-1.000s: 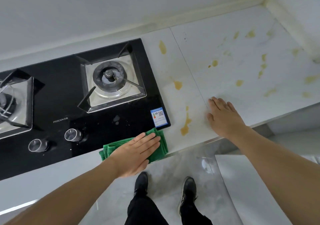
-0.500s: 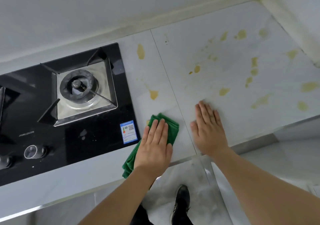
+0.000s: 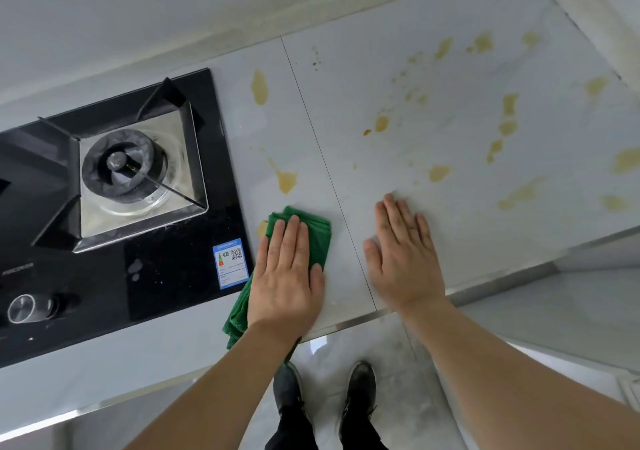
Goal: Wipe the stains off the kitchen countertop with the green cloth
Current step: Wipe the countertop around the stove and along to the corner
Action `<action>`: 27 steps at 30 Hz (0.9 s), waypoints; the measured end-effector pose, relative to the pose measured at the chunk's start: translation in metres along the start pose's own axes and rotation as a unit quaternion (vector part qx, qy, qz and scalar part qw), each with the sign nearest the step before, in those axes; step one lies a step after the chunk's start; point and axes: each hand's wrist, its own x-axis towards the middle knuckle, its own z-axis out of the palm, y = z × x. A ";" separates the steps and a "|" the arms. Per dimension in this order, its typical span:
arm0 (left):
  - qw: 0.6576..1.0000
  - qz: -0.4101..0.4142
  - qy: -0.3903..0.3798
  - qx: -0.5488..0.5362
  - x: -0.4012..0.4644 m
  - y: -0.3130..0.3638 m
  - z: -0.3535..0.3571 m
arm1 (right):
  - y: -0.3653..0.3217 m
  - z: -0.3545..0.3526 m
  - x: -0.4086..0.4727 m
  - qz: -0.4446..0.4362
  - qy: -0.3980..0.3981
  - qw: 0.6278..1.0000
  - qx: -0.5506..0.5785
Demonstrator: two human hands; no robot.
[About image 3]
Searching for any person's left hand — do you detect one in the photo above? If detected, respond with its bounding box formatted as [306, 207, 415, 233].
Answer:
[247, 215, 326, 338]

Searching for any person's right hand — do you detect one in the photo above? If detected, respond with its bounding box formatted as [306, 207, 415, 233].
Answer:
[363, 193, 449, 316]

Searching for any green cleaning cloth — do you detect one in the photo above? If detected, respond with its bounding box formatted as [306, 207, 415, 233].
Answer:
[222, 206, 332, 365]

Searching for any person's left forearm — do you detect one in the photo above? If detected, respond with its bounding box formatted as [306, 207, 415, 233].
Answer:
[124, 321, 304, 450]

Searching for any person's right forearm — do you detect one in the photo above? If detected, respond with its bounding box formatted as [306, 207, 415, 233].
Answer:
[399, 299, 640, 450]

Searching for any blue and white label sticker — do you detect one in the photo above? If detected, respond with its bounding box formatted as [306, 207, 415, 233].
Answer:
[212, 238, 251, 290]

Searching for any black glass gas stove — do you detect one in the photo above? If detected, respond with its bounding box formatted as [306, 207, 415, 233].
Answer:
[0, 68, 255, 368]

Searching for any person's left black shoe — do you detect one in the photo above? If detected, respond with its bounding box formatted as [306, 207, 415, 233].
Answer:
[273, 362, 307, 418]

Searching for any person's black shoe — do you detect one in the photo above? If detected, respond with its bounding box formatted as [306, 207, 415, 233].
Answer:
[273, 362, 307, 418]
[339, 361, 378, 430]

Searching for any person's right black shoe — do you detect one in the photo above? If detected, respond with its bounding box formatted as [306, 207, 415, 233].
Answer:
[339, 361, 378, 430]

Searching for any person's left trouser leg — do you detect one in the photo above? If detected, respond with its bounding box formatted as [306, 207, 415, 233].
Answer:
[264, 405, 320, 450]

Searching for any person's trouser leg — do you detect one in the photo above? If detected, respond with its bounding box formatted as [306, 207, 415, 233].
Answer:
[264, 405, 320, 450]
[340, 415, 390, 450]

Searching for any stainless steel drip tray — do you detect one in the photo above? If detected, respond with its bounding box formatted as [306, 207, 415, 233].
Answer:
[72, 110, 209, 254]

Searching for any person's right trouser leg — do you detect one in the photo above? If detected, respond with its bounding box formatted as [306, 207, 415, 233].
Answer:
[340, 415, 390, 450]

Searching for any black pan support grate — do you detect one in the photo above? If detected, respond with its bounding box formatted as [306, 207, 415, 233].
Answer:
[31, 77, 210, 251]

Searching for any white cabinet door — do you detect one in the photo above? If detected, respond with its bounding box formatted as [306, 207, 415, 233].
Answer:
[450, 264, 640, 403]

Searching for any black round gas burner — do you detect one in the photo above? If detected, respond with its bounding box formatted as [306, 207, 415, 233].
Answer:
[81, 128, 169, 202]

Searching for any silver stove knob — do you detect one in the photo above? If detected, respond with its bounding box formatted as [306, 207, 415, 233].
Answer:
[6, 292, 62, 325]

